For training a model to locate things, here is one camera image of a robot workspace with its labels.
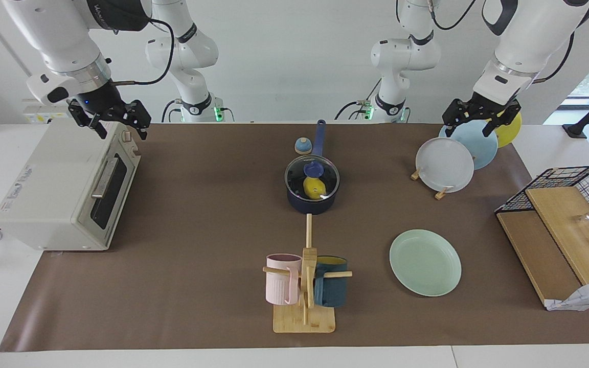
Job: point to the pink ribbed mug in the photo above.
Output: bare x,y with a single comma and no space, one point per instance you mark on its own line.
279,283

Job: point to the wooden plate rack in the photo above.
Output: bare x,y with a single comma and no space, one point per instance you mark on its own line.
440,194

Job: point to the beige toaster oven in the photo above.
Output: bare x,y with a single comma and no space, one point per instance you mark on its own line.
54,189

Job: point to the dark blue saucepan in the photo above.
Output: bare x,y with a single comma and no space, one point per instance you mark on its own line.
299,205

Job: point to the light blue plate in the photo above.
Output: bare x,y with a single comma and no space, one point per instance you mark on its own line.
483,151

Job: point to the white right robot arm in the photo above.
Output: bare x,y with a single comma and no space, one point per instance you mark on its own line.
59,36

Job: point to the yellow lemon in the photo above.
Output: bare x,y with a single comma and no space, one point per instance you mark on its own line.
315,189

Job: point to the wooden mug rack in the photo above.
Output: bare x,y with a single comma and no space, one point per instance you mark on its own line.
304,322

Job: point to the mint green plate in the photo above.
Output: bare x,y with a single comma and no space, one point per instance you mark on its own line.
425,263

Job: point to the brown table mat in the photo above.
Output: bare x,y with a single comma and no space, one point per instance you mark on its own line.
197,230

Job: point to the glass lid with blue knob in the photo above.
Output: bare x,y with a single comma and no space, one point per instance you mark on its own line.
294,179

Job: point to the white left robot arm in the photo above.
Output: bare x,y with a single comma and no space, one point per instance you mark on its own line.
535,25

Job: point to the grey plate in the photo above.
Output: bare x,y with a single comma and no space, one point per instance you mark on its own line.
444,164

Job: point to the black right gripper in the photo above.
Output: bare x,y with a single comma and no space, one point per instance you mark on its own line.
101,102

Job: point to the white patterned cloth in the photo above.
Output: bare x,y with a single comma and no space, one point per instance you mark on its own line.
588,295

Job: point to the dark teal mug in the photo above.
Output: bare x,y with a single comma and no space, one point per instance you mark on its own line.
331,289

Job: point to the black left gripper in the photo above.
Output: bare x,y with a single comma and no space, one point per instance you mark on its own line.
481,110

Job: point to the white power strip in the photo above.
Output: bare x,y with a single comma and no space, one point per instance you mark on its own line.
36,116

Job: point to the yellow plate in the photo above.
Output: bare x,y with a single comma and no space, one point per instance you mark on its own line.
509,135

